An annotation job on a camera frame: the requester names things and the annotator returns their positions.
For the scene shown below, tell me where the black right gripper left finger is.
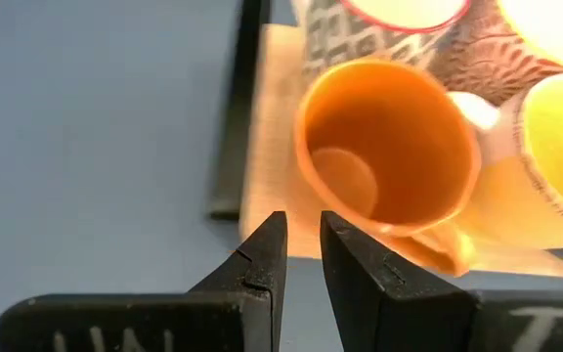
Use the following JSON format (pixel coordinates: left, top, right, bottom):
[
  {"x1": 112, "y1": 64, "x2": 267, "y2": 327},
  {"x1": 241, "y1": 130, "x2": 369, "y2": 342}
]
[{"x1": 0, "y1": 210, "x2": 289, "y2": 352}]

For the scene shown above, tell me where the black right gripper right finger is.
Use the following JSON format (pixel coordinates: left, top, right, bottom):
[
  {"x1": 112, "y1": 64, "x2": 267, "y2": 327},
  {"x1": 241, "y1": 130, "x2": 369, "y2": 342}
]
[{"x1": 320, "y1": 210, "x2": 563, "y2": 352}]

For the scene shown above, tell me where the yellow mug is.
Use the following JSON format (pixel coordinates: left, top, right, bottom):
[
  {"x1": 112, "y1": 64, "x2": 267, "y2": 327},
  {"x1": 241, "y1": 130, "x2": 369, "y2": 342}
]
[{"x1": 293, "y1": 57, "x2": 501, "y2": 279}]

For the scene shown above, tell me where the orange floral pattern mug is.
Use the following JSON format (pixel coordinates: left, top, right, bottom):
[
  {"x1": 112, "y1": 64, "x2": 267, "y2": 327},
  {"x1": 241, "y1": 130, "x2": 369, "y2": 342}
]
[{"x1": 427, "y1": 0, "x2": 563, "y2": 107}]

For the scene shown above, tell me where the grey diamond pattern mug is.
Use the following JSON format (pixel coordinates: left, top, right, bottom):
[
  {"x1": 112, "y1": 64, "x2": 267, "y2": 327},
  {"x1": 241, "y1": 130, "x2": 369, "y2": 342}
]
[{"x1": 300, "y1": 0, "x2": 473, "y2": 94}]

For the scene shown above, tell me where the black metal shelf frame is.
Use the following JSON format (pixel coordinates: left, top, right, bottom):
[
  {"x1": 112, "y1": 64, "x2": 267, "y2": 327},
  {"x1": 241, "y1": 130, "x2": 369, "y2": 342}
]
[{"x1": 207, "y1": 0, "x2": 273, "y2": 221}]

